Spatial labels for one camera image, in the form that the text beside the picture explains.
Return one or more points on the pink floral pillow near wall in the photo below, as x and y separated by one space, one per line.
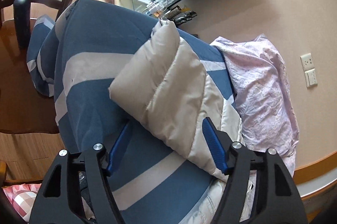
258 74

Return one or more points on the blue striped pillow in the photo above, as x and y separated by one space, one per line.
41 55

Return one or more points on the white wall power socket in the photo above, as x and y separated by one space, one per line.
307 62

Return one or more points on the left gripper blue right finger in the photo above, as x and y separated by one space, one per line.
217 151

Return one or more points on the pink checkered cloth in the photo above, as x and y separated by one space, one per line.
22 198

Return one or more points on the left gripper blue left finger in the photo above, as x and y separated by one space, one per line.
116 146

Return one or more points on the beige puffer down jacket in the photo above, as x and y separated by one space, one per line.
167 88

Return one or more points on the white wall light switch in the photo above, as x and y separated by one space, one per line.
310 76

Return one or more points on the blue white striped bed sheet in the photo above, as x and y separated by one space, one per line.
96 40

